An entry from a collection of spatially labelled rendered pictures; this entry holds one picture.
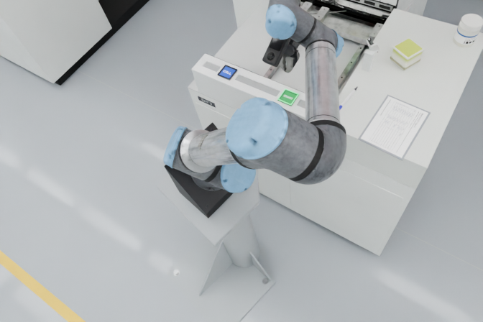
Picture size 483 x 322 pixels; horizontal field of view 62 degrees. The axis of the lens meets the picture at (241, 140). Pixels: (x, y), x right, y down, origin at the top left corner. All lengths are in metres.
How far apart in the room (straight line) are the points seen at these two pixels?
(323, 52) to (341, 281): 1.39
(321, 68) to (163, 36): 2.40
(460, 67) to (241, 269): 1.36
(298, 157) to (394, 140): 0.66
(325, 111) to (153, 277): 1.61
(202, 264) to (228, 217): 0.85
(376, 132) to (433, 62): 0.37
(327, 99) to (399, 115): 0.55
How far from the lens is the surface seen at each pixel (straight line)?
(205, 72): 1.56
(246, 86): 1.48
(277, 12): 1.00
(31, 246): 2.65
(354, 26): 1.80
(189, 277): 2.20
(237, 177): 1.13
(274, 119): 0.70
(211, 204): 1.36
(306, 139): 0.74
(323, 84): 0.92
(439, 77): 1.55
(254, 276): 2.14
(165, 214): 2.37
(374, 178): 1.50
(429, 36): 1.68
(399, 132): 1.37
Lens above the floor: 2.08
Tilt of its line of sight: 57 degrees down
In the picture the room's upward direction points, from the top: 13 degrees counter-clockwise
